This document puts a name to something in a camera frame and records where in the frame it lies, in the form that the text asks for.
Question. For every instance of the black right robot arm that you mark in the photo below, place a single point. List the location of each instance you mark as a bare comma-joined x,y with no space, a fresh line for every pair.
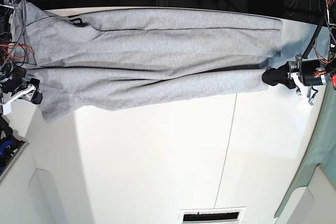
13,55

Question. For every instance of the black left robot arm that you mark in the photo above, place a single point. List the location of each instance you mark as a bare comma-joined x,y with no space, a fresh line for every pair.
327,18

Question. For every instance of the grey t-shirt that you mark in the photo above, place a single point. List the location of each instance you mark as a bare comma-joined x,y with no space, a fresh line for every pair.
124,58

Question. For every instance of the black round floor object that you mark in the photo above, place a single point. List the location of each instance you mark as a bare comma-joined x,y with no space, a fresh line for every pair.
274,8

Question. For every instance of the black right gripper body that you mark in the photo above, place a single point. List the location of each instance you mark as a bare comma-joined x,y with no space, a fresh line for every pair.
15,79

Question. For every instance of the white floor vent grille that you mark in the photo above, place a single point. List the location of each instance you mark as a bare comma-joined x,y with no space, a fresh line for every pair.
218,215

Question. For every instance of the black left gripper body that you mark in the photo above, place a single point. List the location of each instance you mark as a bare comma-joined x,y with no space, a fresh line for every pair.
310,73

